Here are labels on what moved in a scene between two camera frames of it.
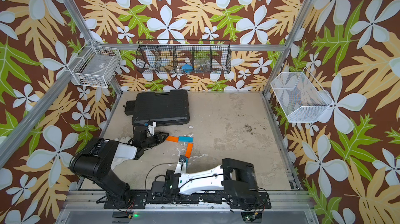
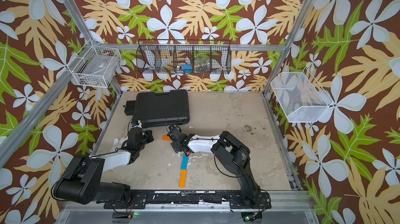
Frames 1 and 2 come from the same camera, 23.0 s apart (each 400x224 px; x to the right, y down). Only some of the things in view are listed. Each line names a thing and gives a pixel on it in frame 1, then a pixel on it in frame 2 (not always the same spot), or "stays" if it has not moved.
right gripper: [169, 175] to [174, 146]
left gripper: [160, 138] to [149, 135]
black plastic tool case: [164, 109] stays
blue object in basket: [187, 68] stays
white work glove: [124, 139] stays
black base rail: [237, 200] stays
